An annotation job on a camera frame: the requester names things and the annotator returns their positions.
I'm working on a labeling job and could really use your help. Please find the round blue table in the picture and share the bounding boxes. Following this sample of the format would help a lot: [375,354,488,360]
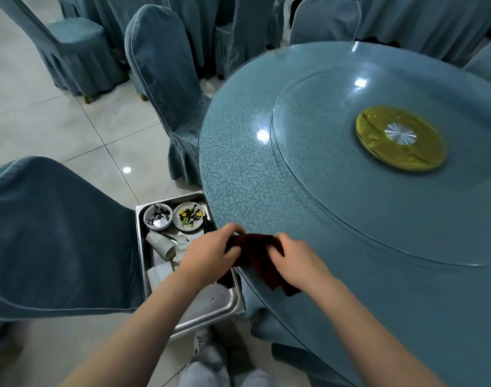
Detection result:
[198,40,491,387]

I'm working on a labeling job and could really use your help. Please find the stack of white bowls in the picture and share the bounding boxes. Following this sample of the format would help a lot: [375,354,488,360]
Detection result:
[143,203,173,232]

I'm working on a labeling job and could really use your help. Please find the person's right hand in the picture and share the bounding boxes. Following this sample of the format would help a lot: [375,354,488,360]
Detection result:
[268,232,337,297]

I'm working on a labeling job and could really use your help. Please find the person's white shoe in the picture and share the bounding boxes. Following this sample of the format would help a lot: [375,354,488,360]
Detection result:
[193,326,230,371]

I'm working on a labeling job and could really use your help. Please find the round glass turntable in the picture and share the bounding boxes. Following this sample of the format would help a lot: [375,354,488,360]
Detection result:
[271,64,491,267]

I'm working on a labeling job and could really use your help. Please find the blue pleated table skirt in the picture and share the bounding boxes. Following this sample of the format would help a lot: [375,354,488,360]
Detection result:
[356,0,491,66]

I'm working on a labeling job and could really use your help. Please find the stack of white plates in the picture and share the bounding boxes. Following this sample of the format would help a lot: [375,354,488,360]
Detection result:
[172,201,207,232]

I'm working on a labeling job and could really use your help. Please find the person's left forearm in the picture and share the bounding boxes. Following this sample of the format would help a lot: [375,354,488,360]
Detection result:
[59,274,214,387]

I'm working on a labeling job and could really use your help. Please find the green yellow food crumbs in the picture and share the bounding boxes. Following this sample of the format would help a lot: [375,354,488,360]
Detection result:
[179,207,202,230]

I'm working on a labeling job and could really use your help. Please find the person's right forearm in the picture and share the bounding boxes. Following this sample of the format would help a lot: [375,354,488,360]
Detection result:
[309,279,448,387]

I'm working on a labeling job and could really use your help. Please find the white tissue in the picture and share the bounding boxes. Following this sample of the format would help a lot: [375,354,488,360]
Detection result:
[171,231,206,262]

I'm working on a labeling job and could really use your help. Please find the yellow round disc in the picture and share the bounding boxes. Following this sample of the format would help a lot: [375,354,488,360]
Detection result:
[355,106,448,173]

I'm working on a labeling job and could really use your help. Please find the white napkin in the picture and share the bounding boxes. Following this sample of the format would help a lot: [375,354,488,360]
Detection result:
[148,261,176,293]

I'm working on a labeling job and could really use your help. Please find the person's left hand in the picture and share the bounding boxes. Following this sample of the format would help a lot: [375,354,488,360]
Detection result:
[177,223,246,289]

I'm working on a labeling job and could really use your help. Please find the blue covered chair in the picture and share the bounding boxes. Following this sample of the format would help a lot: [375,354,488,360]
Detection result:
[214,0,286,79]
[0,156,145,323]
[462,35,491,90]
[124,3,213,188]
[289,0,362,46]
[0,0,130,104]

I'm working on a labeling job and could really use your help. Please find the blue clothed background table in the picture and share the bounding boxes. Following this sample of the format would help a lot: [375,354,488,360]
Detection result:
[56,0,238,79]

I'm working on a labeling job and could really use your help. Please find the metal tray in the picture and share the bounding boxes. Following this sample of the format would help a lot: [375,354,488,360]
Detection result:
[134,191,246,341]

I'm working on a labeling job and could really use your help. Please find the dark red cloth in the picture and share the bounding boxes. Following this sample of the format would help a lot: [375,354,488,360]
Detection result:
[223,232,303,298]

